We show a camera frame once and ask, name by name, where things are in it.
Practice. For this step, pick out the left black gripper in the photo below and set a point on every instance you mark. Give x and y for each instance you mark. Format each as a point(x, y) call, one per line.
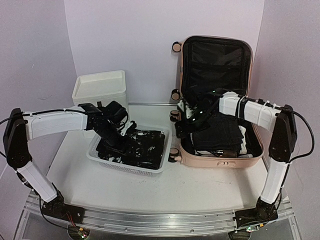
point(120, 148)

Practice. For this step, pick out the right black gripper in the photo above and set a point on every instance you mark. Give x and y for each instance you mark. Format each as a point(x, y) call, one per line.
point(189, 129)

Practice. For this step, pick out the white perforated plastic basket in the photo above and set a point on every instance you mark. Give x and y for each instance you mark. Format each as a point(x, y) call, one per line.
point(92, 153)

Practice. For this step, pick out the black white patterned garment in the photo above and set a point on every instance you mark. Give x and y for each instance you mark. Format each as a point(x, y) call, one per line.
point(145, 150)

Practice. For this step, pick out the black jeans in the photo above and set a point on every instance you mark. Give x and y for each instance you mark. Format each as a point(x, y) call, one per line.
point(223, 134)

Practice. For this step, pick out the white plastic drawer unit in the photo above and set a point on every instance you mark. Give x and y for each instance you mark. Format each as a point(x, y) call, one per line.
point(103, 87)

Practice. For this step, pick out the pink hard-shell suitcase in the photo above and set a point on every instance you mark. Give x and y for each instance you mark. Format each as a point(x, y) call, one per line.
point(210, 65)

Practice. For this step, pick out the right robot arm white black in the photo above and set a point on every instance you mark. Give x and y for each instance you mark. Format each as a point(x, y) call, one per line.
point(278, 120)

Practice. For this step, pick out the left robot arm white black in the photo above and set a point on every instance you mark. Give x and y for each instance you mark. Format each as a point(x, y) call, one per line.
point(22, 127)

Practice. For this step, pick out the white blue print t-shirt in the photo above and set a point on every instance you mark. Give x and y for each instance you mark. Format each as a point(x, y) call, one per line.
point(244, 153)

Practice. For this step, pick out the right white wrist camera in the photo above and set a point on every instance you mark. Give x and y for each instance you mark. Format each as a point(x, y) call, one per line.
point(185, 108)

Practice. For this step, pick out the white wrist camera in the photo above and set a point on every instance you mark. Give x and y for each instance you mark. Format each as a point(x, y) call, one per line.
point(185, 108)
point(127, 128)

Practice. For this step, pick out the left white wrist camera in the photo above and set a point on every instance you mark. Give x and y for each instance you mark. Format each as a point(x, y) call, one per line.
point(127, 128)

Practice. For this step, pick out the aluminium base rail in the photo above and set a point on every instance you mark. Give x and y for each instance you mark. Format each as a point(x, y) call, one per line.
point(283, 226)

